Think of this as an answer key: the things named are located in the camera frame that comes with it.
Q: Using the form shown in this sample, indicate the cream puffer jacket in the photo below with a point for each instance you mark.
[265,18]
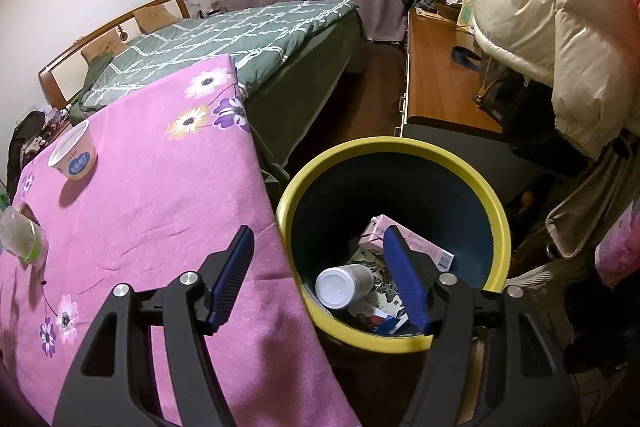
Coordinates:
[550,32]

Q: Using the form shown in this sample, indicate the clear plastic jar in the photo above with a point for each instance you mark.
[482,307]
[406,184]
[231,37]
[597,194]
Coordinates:
[22,232]

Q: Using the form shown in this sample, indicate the brown pillow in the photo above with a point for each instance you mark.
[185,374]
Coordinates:
[152,18]
[100,51]

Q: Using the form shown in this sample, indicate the pink strawberry milk carton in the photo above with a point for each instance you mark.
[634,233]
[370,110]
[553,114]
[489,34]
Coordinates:
[372,237]

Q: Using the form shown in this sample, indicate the small white and red packet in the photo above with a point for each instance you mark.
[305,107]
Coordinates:
[382,322]

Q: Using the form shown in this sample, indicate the pink floral cloth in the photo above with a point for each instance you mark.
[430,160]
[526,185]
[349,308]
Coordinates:
[620,247]

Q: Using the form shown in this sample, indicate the long wooden desk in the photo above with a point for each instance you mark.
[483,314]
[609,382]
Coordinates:
[440,82]

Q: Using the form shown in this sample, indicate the pale green box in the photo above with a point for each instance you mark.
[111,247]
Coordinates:
[467,13]

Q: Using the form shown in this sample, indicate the white yogurt cup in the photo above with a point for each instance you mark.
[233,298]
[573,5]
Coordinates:
[75,162]

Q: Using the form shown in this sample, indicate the bed with green quilt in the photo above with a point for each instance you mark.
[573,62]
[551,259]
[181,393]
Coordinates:
[250,32]

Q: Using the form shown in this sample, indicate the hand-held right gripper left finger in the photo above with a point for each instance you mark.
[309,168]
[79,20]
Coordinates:
[230,282]

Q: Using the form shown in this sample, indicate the wooden bed headboard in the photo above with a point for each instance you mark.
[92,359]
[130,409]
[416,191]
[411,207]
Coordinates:
[50,77]

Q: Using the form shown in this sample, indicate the black and white floral wrapper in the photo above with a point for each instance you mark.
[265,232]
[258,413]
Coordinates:
[385,287]

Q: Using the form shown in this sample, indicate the beige bag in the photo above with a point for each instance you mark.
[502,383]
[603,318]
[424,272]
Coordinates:
[575,217]

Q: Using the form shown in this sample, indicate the green and white plastic bottle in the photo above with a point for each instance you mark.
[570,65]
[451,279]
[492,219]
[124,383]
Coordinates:
[337,287]

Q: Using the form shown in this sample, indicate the black bag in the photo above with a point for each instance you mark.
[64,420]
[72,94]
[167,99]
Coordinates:
[27,132]

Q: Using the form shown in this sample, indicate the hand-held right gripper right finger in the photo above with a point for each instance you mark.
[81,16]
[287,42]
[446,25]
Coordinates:
[405,282]

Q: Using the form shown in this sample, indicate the yellow-rimmed dark trash bin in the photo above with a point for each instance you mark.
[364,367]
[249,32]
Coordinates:
[400,187]

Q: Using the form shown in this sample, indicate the pink floral tablecloth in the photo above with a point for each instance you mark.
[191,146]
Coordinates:
[150,207]

